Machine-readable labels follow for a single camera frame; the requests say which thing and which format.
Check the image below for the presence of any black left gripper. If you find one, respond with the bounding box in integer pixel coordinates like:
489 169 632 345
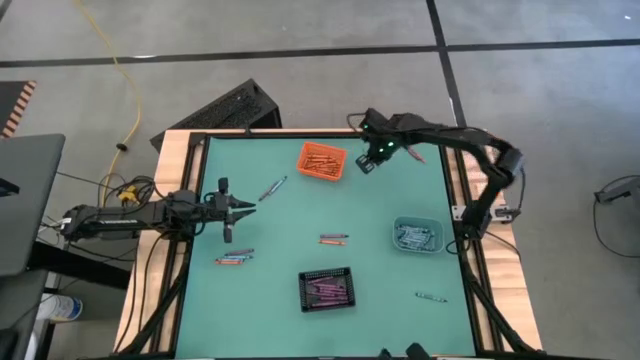
213 177 259 245

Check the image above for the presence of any orange plastic basket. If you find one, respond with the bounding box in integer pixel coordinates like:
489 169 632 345
296 141 349 183

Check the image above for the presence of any black plastic basket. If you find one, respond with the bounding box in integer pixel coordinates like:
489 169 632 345
297 266 358 314

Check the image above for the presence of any teal plastic bin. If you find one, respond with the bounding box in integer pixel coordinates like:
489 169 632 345
392 215 446 255

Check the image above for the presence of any green table mat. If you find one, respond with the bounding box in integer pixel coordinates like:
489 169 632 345
172 135 480 359

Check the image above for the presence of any black perforated computer case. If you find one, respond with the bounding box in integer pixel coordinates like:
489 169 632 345
149 78 283 152

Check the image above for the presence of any black desk support bar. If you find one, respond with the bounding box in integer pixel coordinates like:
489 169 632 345
27 241 132 291

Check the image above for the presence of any white and blue bottle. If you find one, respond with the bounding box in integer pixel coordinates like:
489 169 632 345
35 293 84 323

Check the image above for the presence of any black mechanical device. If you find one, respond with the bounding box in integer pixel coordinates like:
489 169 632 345
377 342 429 360

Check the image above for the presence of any grey side desk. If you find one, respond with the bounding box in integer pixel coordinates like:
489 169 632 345
0 133 67 278

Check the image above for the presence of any grey chair base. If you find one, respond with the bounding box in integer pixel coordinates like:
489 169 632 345
592 174 640 241

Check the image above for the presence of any black mat orange striped edge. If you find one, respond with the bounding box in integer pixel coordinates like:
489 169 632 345
0 80 38 139

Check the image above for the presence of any black aluminium table frame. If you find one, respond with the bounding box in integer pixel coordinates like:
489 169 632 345
113 127 545 360

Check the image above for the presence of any silver mounting bracket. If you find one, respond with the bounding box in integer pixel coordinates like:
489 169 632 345
451 204 521 223

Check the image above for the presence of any yellow cable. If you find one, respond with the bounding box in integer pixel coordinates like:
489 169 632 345
73 0 144 184

